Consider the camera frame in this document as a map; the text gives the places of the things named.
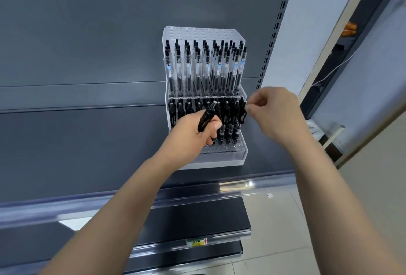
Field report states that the person's right hand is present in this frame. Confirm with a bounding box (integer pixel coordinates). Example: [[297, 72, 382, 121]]
[[245, 87, 311, 149]]

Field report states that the person's left hand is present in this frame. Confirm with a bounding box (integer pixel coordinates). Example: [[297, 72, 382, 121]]
[[158, 109, 223, 168]]

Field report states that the black retractable pen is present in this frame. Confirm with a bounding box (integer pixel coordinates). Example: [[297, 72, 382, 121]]
[[197, 100, 218, 133], [239, 97, 248, 125]]

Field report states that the person's right forearm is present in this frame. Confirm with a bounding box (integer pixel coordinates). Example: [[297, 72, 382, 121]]
[[279, 132, 406, 275]]

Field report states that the person's left forearm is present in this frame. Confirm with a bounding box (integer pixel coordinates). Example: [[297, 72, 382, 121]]
[[38, 153, 179, 275]]

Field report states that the group of black pens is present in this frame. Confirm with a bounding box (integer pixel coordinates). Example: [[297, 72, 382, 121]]
[[168, 95, 248, 146]]

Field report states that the clear acrylic pen display stand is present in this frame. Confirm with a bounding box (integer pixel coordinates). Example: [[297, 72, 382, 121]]
[[163, 26, 248, 171]]

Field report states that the row of clear barrel pens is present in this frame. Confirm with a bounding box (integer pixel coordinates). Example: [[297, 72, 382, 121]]
[[164, 39, 247, 98]]

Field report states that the dark grey shelf board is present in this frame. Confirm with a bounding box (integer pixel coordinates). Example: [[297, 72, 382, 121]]
[[122, 241, 244, 275], [127, 197, 252, 254]]

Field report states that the slotted grey shelf upright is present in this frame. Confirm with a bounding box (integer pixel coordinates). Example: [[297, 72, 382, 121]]
[[255, 0, 300, 90]]

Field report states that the green and red shelf label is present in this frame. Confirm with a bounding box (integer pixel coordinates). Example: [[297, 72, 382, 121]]
[[185, 238, 208, 248]]

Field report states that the orange packet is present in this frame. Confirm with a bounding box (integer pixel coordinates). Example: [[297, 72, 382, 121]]
[[341, 21, 357, 37]]

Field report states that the dark grey shelving unit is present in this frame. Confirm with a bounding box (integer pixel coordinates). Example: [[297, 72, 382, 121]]
[[0, 0, 300, 275]]

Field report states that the white cable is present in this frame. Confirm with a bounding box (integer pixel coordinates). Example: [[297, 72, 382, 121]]
[[312, 51, 354, 87]]

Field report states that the clear shelf price rail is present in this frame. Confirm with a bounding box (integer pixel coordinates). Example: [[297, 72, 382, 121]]
[[0, 172, 297, 229]]

